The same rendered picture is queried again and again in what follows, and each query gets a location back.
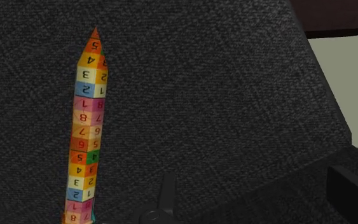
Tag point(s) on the dark grey fabric sofa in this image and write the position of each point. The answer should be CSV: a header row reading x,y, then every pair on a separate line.
x,y
203,93

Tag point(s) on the multicoloured numbered pencil-shaped toy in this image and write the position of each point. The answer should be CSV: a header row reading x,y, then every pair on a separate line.
x,y
85,124

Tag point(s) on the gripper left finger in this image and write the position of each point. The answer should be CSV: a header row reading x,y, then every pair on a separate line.
x,y
167,195

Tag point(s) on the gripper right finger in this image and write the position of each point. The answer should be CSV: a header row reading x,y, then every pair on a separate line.
x,y
355,195

